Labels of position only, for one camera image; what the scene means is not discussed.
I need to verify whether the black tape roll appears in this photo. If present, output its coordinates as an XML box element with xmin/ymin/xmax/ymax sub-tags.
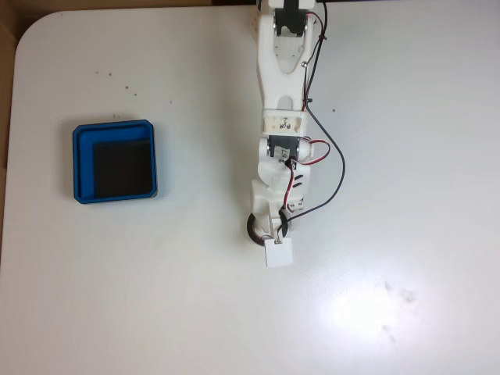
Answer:
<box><xmin>245</xmin><ymin>210</ymin><xmax>293</xmax><ymax>247</ymax></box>

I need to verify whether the blue square box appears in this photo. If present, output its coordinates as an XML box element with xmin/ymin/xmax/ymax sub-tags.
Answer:
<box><xmin>71</xmin><ymin>119</ymin><xmax>159</xmax><ymax>205</ymax></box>

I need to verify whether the white camera box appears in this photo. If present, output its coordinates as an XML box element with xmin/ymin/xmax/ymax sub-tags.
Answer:
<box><xmin>264</xmin><ymin>237</ymin><xmax>295</xmax><ymax>269</ymax></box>

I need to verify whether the red white servo cable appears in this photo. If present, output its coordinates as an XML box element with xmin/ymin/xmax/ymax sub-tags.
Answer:
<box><xmin>281</xmin><ymin>138</ymin><xmax>331</xmax><ymax>214</ymax></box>

